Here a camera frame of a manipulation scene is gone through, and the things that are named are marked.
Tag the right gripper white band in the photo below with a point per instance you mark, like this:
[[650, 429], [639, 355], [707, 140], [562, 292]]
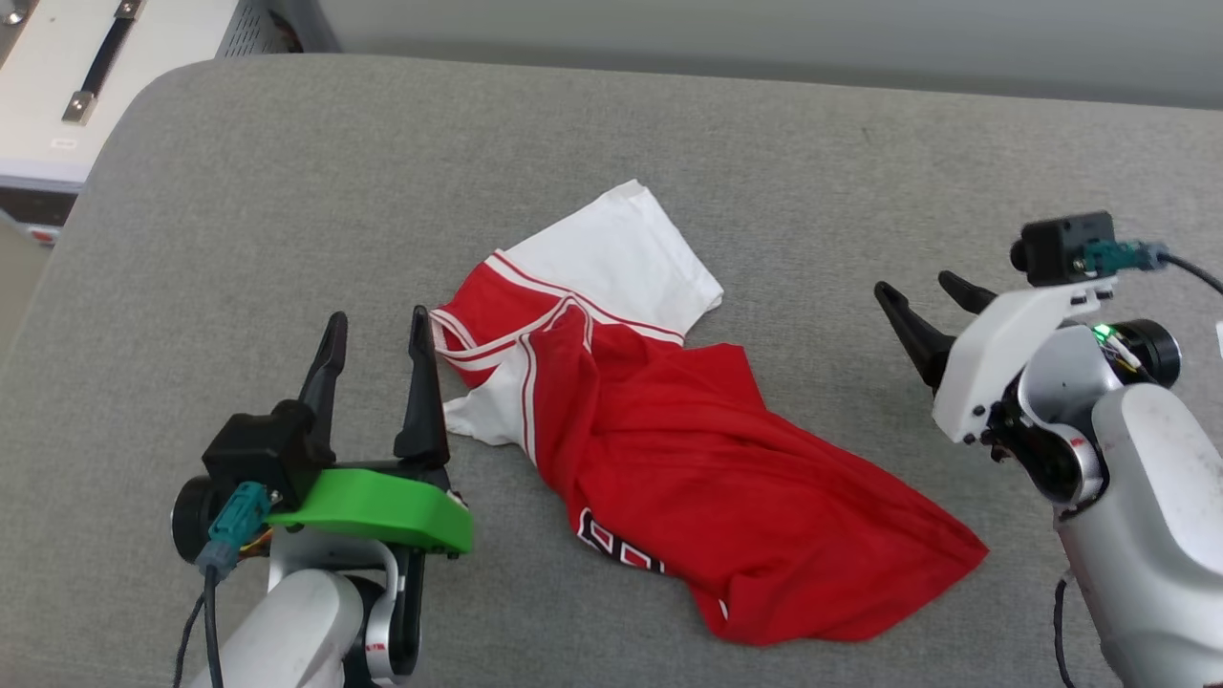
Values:
[[994, 354]]

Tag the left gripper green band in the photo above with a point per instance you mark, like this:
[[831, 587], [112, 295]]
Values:
[[382, 506]]

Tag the red white basketball jersey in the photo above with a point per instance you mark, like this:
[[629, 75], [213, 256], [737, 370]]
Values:
[[688, 459]]

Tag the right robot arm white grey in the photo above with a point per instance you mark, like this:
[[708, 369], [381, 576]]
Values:
[[1156, 497]]

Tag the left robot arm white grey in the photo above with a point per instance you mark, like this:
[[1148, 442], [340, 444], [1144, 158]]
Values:
[[287, 621]]

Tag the grey fabric sofa cushion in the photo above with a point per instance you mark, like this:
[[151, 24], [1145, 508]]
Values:
[[334, 191]]

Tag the white metal equipment box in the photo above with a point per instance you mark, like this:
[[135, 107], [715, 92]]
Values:
[[172, 48]]

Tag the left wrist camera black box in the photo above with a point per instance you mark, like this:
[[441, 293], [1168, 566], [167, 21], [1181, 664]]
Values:
[[253, 449]]

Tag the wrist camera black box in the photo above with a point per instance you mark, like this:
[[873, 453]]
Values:
[[253, 449], [1061, 247]]

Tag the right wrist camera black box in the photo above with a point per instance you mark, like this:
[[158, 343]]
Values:
[[1061, 247]]

